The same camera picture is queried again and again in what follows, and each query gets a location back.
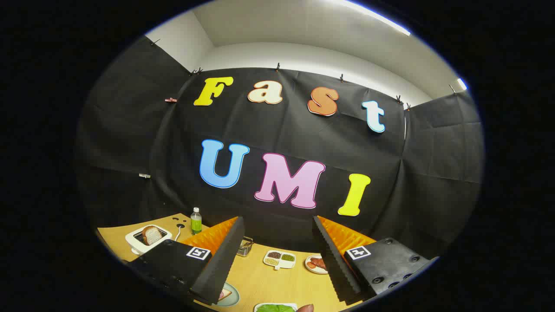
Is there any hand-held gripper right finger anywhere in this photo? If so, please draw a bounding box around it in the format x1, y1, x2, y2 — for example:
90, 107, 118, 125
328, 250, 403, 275
312, 215, 438, 303

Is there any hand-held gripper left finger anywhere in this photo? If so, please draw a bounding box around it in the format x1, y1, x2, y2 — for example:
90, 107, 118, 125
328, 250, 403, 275
126, 216, 245, 306

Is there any bread slice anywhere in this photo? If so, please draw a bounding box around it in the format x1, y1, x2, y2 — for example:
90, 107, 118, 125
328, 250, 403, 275
142, 226, 162, 246

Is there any small plate under meat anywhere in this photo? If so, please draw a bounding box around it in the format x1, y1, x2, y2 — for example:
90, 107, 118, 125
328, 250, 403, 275
305, 254, 329, 275

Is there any light green round plate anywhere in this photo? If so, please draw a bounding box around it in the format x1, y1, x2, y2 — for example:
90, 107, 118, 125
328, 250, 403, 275
212, 282, 240, 307

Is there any white divided seasoning dish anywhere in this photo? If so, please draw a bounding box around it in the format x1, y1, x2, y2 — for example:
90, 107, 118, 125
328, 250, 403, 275
263, 250, 297, 270

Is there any white rectangular plate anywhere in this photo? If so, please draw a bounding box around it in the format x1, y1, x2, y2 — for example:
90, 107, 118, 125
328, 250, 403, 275
254, 302, 300, 312

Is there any white toaster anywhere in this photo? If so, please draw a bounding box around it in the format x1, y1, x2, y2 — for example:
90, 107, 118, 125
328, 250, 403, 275
125, 224, 173, 255

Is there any black backdrop cloth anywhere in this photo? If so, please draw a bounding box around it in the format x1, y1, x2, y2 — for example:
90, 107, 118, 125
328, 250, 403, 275
76, 37, 485, 260

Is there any metal wire basket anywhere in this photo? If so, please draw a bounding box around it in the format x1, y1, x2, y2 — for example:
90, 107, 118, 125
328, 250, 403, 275
237, 236, 254, 257

